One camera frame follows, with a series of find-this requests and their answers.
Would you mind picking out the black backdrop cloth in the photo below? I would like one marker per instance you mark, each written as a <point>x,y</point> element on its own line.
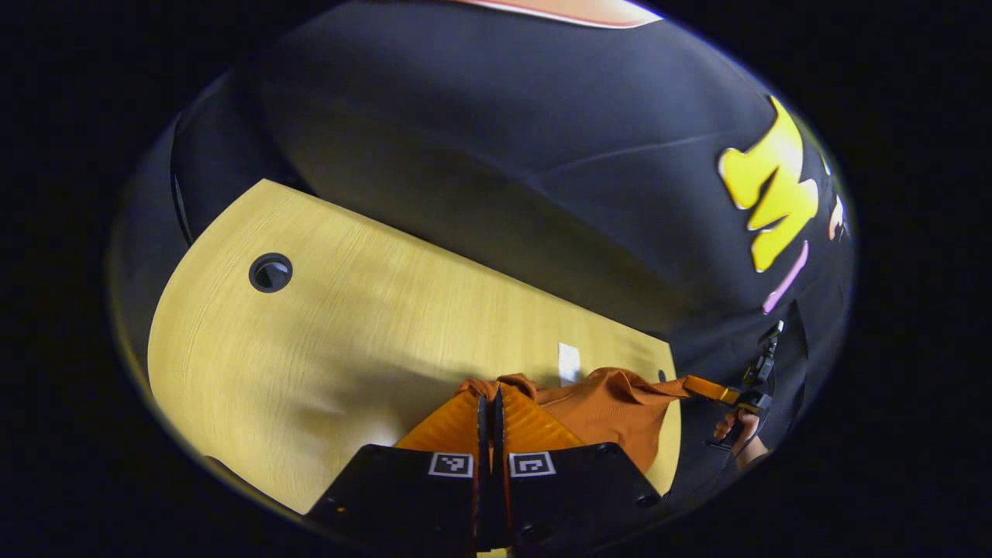
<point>504,170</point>

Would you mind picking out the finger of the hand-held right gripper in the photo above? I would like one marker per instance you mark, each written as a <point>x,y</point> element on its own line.
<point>713,390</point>

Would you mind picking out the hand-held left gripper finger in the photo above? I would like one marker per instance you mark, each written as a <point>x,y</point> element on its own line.
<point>481,422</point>
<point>498,422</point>

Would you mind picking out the white paper tag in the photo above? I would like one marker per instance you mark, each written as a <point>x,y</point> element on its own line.
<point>568,363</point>

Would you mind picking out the orange shirt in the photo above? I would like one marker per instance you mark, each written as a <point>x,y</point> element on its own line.
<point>612,411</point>

